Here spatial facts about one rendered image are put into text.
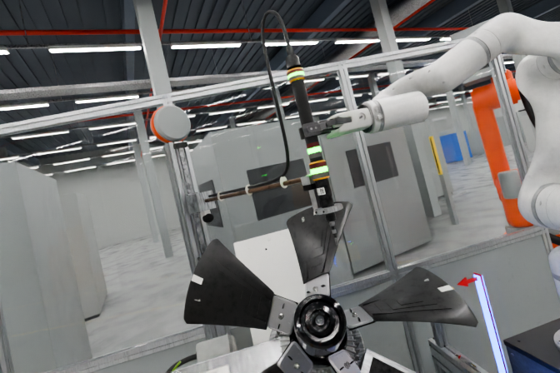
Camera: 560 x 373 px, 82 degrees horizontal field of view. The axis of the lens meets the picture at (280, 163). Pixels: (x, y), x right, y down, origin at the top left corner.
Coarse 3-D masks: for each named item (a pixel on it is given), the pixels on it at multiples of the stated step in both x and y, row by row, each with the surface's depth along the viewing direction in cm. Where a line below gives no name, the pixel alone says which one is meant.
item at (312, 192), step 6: (306, 180) 82; (306, 186) 82; (312, 186) 81; (312, 192) 81; (312, 198) 81; (318, 198) 81; (312, 204) 81; (318, 204) 81; (336, 204) 80; (318, 210) 78; (324, 210) 77; (330, 210) 76; (336, 210) 77
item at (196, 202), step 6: (204, 192) 122; (210, 192) 124; (186, 198) 126; (192, 198) 122; (198, 198) 120; (204, 198) 122; (192, 204) 122; (198, 204) 119; (204, 204) 121; (210, 204) 123; (192, 210) 123; (198, 210) 120; (204, 210) 121
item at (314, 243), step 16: (288, 224) 103; (304, 224) 99; (320, 224) 94; (336, 224) 91; (304, 240) 95; (320, 240) 90; (304, 256) 92; (320, 256) 87; (304, 272) 90; (320, 272) 84
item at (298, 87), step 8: (296, 80) 80; (296, 88) 80; (304, 88) 80; (296, 96) 80; (304, 96) 80; (304, 104) 80; (304, 112) 79; (304, 120) 80; (312, 120) 80; (304, 136) 80; (312, 136) 79; (312, 160) 79; (320, 160) 79
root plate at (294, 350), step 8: (296, 344) 72; (288, 352) 71; (296, 352) 72; (304, 352) 74; (280, 360) 70; (288, 360) 71; (296, 360) 72; (304, 360) 73; (280, 368) 70; (288, 368) 71; (304, 368) 73
